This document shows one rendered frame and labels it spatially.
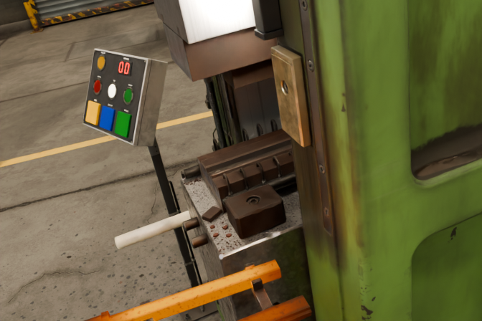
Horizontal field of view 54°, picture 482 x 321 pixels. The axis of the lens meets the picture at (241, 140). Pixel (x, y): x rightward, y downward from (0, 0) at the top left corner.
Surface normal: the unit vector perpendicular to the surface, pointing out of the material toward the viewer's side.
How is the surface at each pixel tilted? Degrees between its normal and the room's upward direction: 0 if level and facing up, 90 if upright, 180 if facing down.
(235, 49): 90
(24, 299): 0
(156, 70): 90
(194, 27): 90
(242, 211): 0
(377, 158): 89
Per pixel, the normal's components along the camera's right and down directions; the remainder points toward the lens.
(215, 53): 0.35, 0.40
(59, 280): -0.17, -0.86
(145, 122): 0.70, 0.22
